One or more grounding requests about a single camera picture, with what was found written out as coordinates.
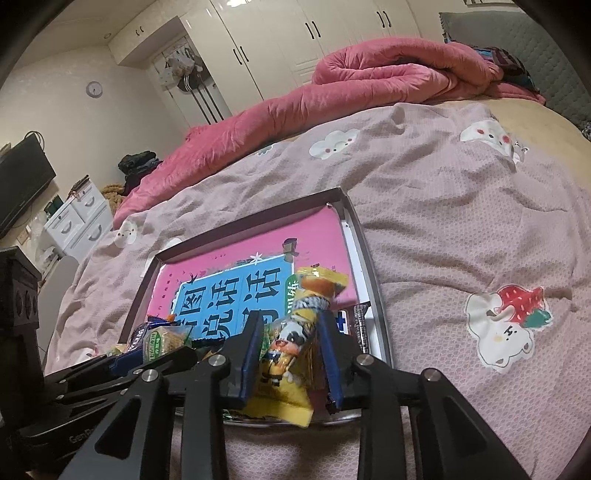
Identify blue snack packet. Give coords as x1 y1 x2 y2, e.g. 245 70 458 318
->
125 316 176 365

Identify small green square snack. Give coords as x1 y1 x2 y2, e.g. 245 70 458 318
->
142 325 192 363

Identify yellow cartoon snack bar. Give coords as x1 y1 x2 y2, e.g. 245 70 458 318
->
242 266 349 428

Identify Snickers chocolate bar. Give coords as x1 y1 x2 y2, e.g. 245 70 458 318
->
353 302 370 354

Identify white drawer cabinet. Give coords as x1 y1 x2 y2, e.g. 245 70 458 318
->
40 180 113 263

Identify dark shallow box tray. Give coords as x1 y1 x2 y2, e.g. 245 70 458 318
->
119 188 393 364

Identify pile of dark clothes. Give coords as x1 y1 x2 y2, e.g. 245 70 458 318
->
118 151 161 196

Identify mauve cartoon bedsheet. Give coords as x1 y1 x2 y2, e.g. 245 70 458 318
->
45 99 590 479

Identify white wardrobe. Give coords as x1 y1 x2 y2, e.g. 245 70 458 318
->
109 1 421 127

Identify pink folded quilt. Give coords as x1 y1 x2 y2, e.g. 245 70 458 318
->
113 37 546 227

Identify dark clothes by headboard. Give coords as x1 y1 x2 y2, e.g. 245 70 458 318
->
473 46 539 93

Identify grey quilted headboard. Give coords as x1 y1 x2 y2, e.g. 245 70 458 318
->
439 10 590 130

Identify wall-mounted black television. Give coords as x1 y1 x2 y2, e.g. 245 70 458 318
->
0 135 56 237

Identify round wall clock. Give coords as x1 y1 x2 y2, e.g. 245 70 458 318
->
86 81 103 99

